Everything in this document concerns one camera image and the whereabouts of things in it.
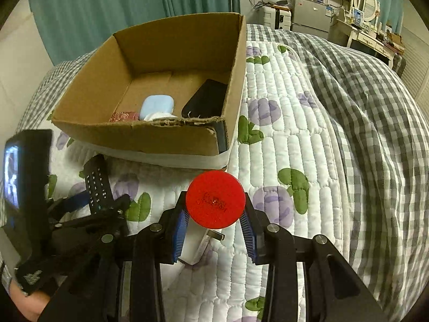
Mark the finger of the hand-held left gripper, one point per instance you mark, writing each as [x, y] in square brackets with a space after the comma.
[100, 219]
[75, 200]

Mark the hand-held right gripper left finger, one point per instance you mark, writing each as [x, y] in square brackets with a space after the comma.
[179, 235]

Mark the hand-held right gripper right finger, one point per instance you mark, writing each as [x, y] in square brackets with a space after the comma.
[250, 238]

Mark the black remote control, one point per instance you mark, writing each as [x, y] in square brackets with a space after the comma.
[97, 184]

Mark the red round lid container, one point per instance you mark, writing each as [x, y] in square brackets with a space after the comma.
[214, 198]

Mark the brown cardboard box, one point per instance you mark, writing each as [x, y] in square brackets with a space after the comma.
[174, 53]

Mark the person's left forearm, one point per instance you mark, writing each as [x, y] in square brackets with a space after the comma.
[28, 300]

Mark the white charger plug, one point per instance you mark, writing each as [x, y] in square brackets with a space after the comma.
[192, 245]

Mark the red patterned pouch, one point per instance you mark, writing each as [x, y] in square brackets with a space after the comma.
[124, 116]

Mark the white floral quilted mat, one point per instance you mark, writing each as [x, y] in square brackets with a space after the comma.
[301, 147]

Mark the black flat device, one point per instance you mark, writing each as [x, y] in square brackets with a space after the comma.
[220, 137]

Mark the small white round item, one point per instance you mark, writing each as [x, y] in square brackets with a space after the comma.
[161, 116]

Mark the light blue earbuds case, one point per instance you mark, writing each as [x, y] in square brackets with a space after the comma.
[157, 106]

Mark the black phone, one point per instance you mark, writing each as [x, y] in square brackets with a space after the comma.
[206, 99]

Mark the grey checked blanket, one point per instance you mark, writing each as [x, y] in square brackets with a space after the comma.
[368, 124]

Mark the teal curtain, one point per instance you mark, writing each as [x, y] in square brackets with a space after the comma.
[117, 3]

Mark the dark suitcase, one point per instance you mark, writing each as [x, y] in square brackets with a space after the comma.
[398, 63]

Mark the white vanity desk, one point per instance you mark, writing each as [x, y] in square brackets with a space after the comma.
[365, 38]

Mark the grey mini fridge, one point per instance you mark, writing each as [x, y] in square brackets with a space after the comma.
[310, 15]

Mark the white oval mirror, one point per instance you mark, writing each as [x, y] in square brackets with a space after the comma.
[365, 1]

